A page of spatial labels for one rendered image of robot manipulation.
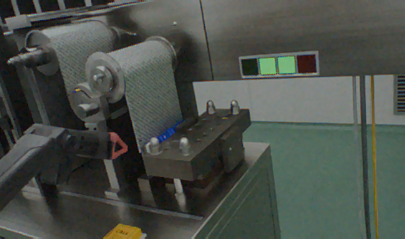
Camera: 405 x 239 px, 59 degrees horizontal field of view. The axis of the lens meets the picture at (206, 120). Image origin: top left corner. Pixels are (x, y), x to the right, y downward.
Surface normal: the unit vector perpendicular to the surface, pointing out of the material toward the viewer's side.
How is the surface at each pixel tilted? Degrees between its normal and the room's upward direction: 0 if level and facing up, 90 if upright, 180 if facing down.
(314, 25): 90
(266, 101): 90
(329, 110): 90
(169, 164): 90
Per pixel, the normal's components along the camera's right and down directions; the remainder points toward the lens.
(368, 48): -0.48, 0.36
